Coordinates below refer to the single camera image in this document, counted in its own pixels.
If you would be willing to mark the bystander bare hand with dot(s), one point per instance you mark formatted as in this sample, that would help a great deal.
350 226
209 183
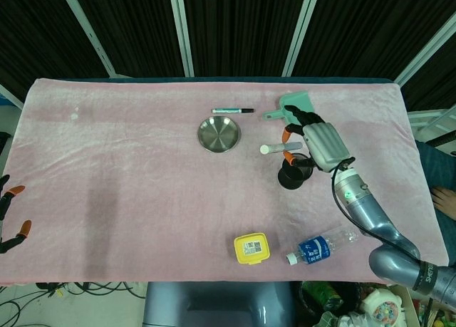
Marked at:
445 198

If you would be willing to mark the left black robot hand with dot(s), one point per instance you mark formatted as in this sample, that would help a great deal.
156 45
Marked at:
3 207

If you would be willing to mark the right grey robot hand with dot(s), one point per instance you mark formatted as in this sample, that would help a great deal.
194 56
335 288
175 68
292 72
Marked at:
326 141

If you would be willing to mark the white tube with cap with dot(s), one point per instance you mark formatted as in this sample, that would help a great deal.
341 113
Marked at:
274 148

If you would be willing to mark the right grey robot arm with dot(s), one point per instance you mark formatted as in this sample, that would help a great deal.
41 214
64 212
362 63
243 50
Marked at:
381 227

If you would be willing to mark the black mesh cup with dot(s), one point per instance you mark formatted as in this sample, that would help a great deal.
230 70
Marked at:
290 182

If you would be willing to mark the clear bottle with blue label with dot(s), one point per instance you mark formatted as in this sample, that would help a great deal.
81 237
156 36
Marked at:
313 250

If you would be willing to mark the bystander teal trouser leg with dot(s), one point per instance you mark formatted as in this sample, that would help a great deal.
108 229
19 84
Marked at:
434 163

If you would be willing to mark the green plastic dustpan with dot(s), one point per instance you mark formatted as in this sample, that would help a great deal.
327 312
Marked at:
297 99

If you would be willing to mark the white step ladder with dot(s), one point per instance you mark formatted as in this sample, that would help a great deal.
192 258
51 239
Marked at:
431 122

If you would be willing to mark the green white marker pen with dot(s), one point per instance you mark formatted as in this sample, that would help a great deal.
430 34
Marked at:
228 110

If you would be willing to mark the round steel plate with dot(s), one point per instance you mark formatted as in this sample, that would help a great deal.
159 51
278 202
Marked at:
219 134

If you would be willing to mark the white plastic toy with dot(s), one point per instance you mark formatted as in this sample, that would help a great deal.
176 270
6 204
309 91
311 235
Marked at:
379 305

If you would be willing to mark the yellow lidded box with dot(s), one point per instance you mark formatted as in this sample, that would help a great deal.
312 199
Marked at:
251 248

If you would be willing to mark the black pleated curtain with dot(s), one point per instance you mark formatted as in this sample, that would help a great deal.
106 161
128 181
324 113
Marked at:
242 27

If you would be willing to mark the pink fleece table cloth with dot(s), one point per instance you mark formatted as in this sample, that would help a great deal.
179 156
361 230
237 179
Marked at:
142 181

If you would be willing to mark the black bin with green bag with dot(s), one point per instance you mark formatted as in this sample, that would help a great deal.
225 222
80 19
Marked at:
320 298

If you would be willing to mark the grey robot torso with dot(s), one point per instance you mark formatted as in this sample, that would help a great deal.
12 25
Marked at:
213 305

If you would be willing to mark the white aluminium frame post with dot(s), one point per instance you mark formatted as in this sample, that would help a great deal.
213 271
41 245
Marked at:
89 31
427 45
301 31
181 31
10 97

